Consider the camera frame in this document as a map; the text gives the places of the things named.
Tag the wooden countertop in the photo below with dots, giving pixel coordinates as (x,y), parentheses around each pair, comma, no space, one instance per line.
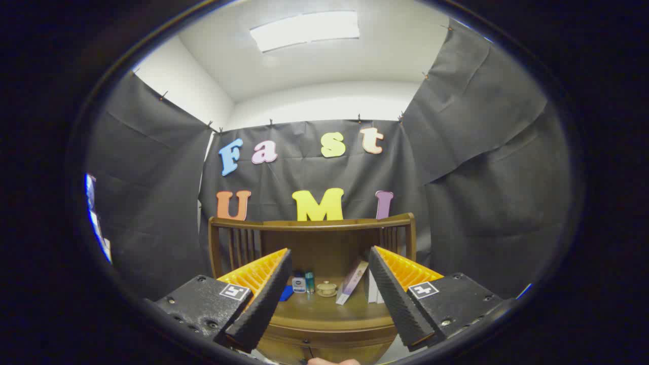
(324,310)

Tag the wooden cabinet with slatted sides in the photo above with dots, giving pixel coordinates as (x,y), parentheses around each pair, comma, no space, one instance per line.
(324,248)

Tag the white lotion bottle blue cap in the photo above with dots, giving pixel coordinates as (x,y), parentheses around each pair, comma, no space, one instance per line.
(298,285)

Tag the bright monitor screen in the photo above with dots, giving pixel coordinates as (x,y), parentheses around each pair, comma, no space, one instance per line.
(94,218)

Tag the ceiling light panel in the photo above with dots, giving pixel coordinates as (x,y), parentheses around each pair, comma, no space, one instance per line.
(304,30)

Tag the black backdrop cloth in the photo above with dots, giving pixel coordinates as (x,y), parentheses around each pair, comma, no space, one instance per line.
(481,177)

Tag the small cream lidded pot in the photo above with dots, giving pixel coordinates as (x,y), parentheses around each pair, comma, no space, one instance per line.
(327,289)

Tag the small teal bottle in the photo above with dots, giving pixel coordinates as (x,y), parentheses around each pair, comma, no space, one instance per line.
(309,283)

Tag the purple and white box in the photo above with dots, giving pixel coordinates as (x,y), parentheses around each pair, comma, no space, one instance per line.
(351,284)

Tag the blue cloth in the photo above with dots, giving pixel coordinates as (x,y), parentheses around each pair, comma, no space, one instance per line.
(286,293)

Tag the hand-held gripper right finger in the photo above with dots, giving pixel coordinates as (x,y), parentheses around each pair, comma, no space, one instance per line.
(398,299)

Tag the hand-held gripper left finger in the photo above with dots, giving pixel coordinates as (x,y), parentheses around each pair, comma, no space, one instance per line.
(266,304)

